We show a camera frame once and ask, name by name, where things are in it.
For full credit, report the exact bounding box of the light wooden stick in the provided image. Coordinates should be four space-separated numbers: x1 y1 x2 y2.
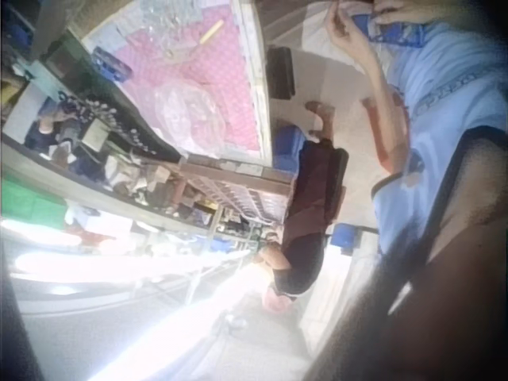
199 18 225 45

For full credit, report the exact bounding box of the brown wooden rack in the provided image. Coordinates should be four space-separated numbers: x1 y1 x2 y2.
177 153 297 241

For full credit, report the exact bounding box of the cluttered goods shelf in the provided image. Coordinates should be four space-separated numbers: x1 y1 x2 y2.
0 77 183 217

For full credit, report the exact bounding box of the green sheet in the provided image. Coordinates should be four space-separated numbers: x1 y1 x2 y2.
0 176 67 232

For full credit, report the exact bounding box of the blue plastic chair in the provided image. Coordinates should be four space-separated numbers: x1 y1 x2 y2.
272 123 309 168

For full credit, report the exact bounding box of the blue plastic crate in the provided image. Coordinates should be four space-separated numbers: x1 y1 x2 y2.
91 46 133 81

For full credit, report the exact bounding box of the blue patterned cloth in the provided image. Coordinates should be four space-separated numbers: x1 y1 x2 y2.
354 10 430 45

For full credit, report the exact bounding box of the clear plastic bag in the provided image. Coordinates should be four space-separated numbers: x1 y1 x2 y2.
153 84 228 148

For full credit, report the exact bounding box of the blue plastic stool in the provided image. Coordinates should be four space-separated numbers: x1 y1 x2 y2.
332 222 361 256

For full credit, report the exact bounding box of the person's left hand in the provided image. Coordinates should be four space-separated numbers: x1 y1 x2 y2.
325 1 376 61

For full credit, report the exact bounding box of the person's right hand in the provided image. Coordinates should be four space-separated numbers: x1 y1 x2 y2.
371 0 433 26

